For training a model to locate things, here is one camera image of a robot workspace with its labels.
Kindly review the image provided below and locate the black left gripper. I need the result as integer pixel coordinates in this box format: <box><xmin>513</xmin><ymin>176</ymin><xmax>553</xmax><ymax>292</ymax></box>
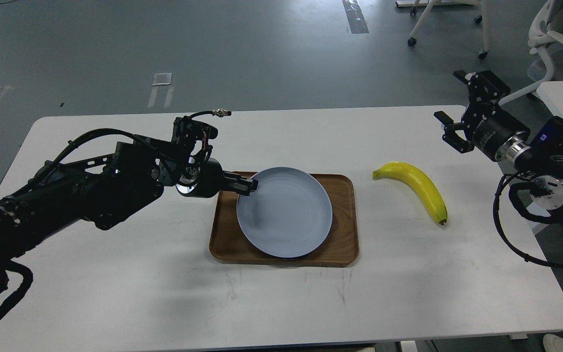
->
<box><xmin>176</xmin><ymin>158</ymin><xmax>258</xmax><ymax>198</ymax></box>

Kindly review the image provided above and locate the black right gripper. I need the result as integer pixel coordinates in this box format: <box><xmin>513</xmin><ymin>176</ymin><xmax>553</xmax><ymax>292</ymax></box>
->
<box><xmin>433</xmin><ymin>70</ymin><xmax>530</xmax><ymax>162</ymax></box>

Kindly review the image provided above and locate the light blue plate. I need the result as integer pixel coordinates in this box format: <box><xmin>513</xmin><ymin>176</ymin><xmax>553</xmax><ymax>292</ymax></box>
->
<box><xmin>237</xmin><ymin>167</ymin><xmax>333</xmax><ymax>258</ymax></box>

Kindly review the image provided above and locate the yellow banana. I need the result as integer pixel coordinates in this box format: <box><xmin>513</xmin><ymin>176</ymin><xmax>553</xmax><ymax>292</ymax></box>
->
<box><xmin>371</xmin><ymin>162</ymin><xmax>448</xmax><ymax>226</ymax></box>

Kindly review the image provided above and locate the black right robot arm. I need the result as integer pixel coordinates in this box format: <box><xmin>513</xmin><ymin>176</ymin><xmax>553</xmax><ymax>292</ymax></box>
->
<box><xmin>434</xmin><ymin>70</ymin><xmax>563</xmax><ymax>269</ymax></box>

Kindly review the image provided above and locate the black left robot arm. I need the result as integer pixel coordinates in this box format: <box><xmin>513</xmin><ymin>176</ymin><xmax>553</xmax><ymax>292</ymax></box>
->
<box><xmin>0</xmin><ymin>109</ymin><xmax>259</xmax><ymax>320</ymax></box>

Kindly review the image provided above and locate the white rolling stand base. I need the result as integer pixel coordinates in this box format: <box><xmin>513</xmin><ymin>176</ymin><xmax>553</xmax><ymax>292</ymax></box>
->
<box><xmin>395</xmin><ymin>0</ymin><xmax>491</xmax><ymax>62</ymax></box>

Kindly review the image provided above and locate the brown wooden tray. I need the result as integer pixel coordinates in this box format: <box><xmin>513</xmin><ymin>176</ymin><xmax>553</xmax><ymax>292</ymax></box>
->
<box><xmin>209</xmin><ymin>174</ymin><xmax>359</xmax><ymax>267</ymax></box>

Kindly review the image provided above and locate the white office chair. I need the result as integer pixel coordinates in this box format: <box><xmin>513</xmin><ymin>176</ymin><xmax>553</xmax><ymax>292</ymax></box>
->
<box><xmin>499</xmin><ymin>0</ymin><xmax>563</xmax><ymax>106</ymax></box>

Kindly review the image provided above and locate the grey floor tape strip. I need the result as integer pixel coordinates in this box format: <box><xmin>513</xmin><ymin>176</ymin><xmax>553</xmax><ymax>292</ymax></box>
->
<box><xmin>342</xmin><ymin>0</ymin><xmax>369</xmax><ymax>34</ymax></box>

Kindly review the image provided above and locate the white shoe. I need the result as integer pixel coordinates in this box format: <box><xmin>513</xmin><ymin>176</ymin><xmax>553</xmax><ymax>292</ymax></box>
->
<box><xmin>542</xmin><ymin>334</ymin><xmax>563</xmax><ymax>352</ymax></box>

